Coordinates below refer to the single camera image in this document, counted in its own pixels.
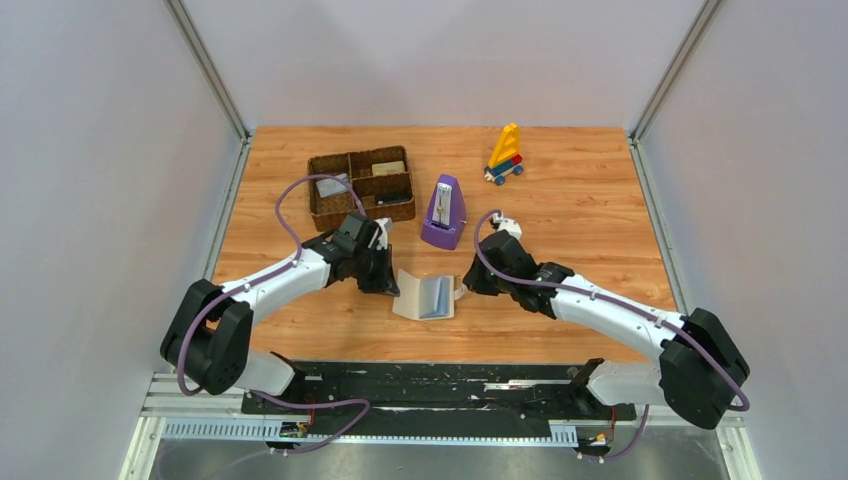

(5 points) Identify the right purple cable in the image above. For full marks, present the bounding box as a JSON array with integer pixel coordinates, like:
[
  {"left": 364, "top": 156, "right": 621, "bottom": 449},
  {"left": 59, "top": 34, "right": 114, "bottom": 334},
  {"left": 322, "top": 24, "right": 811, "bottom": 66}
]
[{"left": 472, "top": 209, "right": 752, "bottom": 413}]

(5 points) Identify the brown wicker divided basket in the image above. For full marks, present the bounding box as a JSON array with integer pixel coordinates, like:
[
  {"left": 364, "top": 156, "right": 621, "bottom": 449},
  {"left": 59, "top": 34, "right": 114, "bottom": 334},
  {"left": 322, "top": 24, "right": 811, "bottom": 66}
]
[{"left": 307, "top": 145, "right": 416, "bottom": 231}]

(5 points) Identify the colourful toy block car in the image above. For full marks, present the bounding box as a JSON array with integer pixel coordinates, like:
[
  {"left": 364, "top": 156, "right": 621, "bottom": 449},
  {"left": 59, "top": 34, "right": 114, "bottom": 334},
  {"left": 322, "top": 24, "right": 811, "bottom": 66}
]
[{"left": 483, "top": 123, "right": 524, "bottom": 186}]

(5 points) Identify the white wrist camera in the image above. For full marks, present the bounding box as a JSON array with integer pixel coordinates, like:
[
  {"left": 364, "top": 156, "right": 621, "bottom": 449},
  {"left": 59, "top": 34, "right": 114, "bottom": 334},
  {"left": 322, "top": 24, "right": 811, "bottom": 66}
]
[
  {"left": 370, "top": 218, "right": 393, "bottom": 250},
  {"left": 490, "top": 213, "right": 523, "bottom": 240}
]

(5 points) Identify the right aluminium frame post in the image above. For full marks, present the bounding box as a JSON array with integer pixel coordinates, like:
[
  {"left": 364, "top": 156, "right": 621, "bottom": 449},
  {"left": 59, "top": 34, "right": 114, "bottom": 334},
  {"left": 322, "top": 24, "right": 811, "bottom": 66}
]
[{"left": 630, "top": 0, "right": 724, "bottom": 143}]

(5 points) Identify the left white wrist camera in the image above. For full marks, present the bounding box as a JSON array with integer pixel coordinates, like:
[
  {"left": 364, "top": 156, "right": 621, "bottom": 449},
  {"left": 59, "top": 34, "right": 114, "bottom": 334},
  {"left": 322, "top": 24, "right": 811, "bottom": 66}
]
[{"left": 370, "top": 218, "right": 393, "bottom": 250}]

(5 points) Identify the grey card in basket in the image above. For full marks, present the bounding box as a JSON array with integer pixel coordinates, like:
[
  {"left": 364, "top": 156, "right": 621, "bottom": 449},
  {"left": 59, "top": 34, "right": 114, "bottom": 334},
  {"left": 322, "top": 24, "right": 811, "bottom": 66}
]
[{"left": 315, "top": 173, "right": 350, "bottom": 198}]

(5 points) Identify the left aluminium frame post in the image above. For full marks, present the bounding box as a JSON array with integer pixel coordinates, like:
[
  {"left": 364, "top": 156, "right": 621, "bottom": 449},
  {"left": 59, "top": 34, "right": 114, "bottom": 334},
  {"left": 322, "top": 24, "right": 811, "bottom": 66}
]
[{"left": 164, "top": 0, "right": 252, "bottom": 144}]

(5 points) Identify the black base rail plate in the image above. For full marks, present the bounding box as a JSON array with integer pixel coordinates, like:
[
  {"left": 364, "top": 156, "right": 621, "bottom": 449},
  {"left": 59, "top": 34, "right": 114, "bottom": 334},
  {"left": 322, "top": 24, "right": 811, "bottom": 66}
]
[{"left": 283, "top": 361, "right": 637, "bottom": 436}]

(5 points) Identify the beige card in basket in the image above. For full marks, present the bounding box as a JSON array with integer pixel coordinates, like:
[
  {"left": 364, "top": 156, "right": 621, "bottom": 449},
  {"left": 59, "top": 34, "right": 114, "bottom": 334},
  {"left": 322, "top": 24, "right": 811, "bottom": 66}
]
[{"left": 371, "top": 160, "right": 407, "bottom": 176}]

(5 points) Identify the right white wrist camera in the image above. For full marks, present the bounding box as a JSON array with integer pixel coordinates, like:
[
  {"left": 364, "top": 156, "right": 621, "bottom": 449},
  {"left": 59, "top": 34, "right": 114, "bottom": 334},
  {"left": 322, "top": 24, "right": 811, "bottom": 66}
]
[{"left": 490, "top": 213, "right": 523, "bottom": 240}]

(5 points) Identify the aluminium frame post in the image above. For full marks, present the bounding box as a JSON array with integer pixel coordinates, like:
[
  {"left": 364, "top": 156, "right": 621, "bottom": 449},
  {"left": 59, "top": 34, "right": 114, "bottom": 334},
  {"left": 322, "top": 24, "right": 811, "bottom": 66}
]
[
  {"left": 630, "top": 0, "right": 724, "bottom": 143},
  {"left": 164, "top": 0, "right": 252, "bottom": 144}
]

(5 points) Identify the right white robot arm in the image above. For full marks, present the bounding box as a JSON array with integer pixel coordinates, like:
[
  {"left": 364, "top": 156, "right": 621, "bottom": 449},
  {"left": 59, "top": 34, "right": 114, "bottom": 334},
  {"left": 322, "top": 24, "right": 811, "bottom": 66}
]
[{"left": 463, "top": 230, "right": 750, "bottom": 430}]

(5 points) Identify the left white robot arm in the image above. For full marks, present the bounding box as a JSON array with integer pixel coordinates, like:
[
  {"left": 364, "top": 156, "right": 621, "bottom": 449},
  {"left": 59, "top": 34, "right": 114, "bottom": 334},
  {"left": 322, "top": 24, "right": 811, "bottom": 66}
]
[{"left": 160, "top": 212, "right": 400, "bottom": 396}]

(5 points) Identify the purple metronome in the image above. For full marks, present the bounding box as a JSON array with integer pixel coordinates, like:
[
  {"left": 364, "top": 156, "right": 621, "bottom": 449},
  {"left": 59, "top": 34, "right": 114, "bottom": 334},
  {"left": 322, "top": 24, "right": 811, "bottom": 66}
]
[{"left": 420, "top": 174, "right": 467, "bottom": 251}]

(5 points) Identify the white card holder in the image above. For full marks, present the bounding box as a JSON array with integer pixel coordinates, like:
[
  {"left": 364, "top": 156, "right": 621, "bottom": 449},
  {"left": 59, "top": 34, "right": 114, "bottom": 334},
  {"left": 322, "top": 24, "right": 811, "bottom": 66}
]
[{"left": 392, "top": 269, "right": 467, "bottom": 321}]

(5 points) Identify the white slotted cable duct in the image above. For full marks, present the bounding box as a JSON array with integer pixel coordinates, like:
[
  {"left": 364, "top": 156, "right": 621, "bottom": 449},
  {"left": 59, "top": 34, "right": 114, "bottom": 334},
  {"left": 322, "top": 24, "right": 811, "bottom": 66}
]
[{"left": 160, "top": 419, "right": 579, "bottom": 447}]

